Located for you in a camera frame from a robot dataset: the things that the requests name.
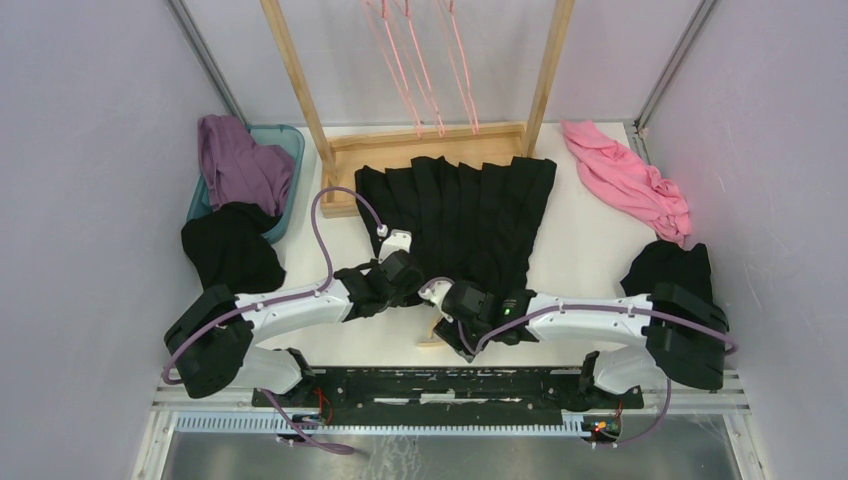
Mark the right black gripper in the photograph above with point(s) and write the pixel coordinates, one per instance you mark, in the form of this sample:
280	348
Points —
447	330

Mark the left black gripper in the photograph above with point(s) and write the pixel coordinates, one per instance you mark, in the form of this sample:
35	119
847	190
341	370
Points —
399	299

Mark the black pleated skirt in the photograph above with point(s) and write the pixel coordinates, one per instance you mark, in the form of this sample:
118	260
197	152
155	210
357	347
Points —
474	226

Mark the black garment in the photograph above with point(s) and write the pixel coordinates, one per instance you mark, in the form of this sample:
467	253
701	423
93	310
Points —
665	262
227	247

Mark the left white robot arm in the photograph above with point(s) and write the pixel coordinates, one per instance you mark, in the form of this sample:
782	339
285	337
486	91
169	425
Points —
216	342

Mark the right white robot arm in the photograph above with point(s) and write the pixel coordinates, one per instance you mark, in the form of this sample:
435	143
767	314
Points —
668	331

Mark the wooden hanger rack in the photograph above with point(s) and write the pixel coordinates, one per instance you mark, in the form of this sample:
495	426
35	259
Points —
342	156

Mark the teal plastic basket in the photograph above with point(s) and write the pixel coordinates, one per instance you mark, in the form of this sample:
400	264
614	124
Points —
282	137

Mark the purple garment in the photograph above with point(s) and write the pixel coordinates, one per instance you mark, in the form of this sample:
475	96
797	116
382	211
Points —
236	169

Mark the pink garment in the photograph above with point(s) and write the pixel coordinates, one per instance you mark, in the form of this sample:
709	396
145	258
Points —
621	179

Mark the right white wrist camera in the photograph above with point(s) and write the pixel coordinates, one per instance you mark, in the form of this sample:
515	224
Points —
435	290

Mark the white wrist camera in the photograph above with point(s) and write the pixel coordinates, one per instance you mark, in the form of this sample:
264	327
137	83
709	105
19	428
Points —
435	290
391	241

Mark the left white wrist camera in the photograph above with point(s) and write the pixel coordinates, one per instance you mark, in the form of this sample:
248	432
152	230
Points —
391	241

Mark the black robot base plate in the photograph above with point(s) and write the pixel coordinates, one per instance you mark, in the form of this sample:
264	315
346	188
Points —
453	397

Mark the pink wire hanger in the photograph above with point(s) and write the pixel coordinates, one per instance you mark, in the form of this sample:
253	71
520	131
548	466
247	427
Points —
396	38
446	11

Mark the slotted grey cable duct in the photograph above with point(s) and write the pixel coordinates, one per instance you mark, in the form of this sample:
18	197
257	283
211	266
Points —
273	423

